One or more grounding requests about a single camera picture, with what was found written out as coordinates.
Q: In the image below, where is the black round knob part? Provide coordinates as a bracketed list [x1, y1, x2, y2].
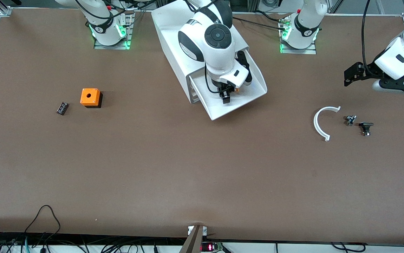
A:
[359, 122, 374, 137]

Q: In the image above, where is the white curved plastic arc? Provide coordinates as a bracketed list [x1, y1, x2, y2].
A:
[313, 106, 341, 142]

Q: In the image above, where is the orange box with hole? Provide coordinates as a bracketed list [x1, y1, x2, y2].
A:
[80, 88, 103, 109]

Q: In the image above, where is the device with red light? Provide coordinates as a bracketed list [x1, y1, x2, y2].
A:
[200, 242, 224, 253]

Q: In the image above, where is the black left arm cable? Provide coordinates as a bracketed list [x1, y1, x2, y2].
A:
[361, 0, 373, 68]

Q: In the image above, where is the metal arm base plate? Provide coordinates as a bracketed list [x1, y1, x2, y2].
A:
[280, 40, 317, 54]
[93, 8, 134, 50]

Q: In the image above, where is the black cable behind cabinet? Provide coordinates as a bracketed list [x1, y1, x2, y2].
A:
[232, 11, 288, 31]

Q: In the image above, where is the brown camera mount bar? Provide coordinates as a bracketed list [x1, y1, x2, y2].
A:
[179, 225, 208, 253]

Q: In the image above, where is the black looped cable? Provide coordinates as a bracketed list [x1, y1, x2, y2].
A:
[24, 205, 61, 244]

